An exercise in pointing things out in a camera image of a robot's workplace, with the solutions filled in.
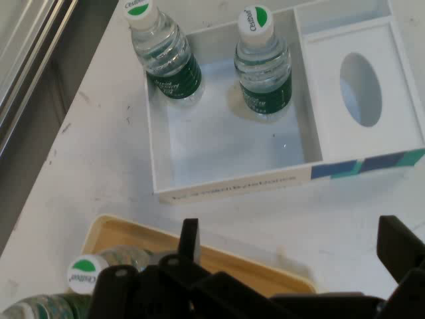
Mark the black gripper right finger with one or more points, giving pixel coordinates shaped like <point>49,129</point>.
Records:
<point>403,252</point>

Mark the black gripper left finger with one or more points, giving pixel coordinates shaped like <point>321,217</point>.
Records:
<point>190,239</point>

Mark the clear water bottle green label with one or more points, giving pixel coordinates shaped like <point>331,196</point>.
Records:
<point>40,307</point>
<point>172,79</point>
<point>84,276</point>
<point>265,89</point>

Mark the bamboo tray cream rim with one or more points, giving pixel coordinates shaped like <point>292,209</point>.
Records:
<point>239,266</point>

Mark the white cardboard box blue print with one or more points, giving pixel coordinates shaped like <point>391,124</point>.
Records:
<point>232,149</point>

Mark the white insert with oval hole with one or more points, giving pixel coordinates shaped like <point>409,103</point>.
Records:
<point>327,109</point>

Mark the aluminium wall rail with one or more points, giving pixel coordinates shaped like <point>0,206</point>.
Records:
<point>23,66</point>

